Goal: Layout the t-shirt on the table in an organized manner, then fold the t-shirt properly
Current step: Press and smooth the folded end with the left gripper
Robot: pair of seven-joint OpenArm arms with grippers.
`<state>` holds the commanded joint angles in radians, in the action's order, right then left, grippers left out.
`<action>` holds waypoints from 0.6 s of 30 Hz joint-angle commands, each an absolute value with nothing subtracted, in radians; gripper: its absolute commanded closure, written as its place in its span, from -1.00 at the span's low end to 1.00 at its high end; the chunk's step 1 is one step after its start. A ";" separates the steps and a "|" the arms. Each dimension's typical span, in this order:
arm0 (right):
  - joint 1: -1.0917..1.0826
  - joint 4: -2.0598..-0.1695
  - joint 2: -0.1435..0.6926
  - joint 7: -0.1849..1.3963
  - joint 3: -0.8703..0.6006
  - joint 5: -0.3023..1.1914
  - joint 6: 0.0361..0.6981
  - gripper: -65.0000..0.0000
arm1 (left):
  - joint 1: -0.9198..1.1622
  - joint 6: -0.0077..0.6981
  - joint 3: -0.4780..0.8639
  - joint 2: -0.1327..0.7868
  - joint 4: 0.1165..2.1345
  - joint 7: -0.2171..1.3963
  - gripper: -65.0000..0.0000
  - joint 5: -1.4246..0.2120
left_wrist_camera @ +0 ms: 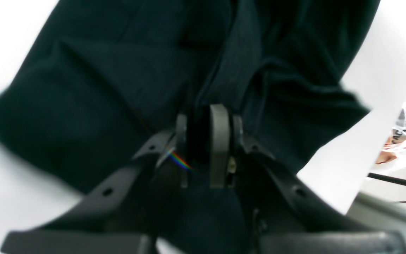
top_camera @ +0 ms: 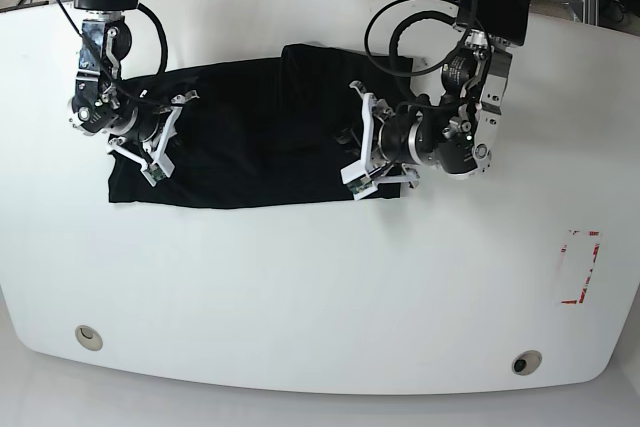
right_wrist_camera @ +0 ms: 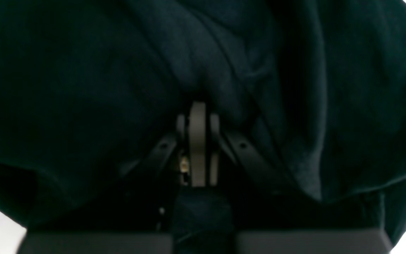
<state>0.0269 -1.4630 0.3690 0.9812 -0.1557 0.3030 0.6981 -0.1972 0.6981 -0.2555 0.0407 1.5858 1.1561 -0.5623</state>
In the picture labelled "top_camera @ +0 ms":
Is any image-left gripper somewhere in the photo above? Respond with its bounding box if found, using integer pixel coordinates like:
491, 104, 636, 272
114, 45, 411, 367
106, 89, 200, 171

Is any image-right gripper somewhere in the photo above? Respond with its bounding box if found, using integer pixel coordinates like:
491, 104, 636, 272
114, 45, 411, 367
349, 80, 419, 189

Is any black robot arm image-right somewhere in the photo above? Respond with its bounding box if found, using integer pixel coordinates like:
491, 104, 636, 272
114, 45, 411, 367
341, 0, 531, 200

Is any red tape rectangle marking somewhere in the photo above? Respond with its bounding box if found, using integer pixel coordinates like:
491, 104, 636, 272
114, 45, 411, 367
556, 230, 602, 305

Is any table grommet hole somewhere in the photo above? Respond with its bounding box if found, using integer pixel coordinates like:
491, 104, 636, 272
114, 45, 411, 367
75, 325, 103, 352
511, 350, 543, 376

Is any right table grommet hole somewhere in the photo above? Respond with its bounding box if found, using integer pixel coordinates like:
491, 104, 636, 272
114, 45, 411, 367
511, 350, 543, 376

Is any left table grommet hole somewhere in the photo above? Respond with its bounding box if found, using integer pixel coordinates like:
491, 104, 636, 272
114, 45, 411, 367
75, 325, 103, 352

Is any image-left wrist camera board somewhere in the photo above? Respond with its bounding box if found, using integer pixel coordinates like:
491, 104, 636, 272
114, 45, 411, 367
141, 158, 175, 187

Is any black t-shirt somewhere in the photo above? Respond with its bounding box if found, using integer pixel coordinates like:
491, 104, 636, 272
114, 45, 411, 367
108, 44, 403, 209

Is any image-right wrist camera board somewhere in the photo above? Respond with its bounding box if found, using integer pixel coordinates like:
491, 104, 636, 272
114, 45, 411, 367
341, 162, 378, 201

